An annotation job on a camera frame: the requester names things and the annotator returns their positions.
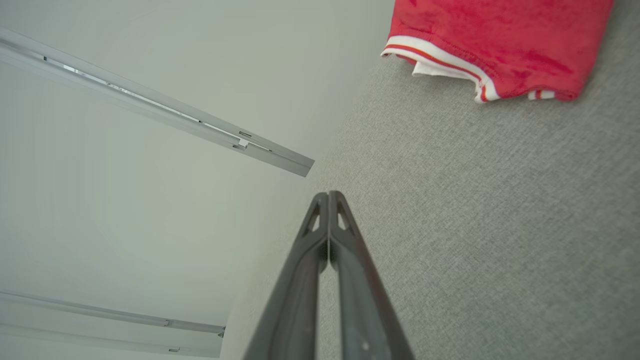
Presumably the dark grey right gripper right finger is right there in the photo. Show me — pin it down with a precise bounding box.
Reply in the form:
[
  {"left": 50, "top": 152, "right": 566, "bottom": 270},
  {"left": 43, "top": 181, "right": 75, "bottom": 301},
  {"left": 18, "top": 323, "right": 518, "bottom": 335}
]
[{"left": 328, "top": 191, "right": 416, "bottom": 360}]

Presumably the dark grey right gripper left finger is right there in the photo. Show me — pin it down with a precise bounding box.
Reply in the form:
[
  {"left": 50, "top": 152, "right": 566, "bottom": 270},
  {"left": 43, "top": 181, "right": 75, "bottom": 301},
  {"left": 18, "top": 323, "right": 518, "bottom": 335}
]
[{"left": 243, "top": 192, "right": 330, "bottom": 360}]

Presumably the red white basketball jersey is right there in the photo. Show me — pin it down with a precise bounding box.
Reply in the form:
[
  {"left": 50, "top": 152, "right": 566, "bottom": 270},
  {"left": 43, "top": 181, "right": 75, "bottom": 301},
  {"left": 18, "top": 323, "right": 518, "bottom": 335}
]
[{"left": 381, "top": 0, "right": 615, "bottom": 104}]

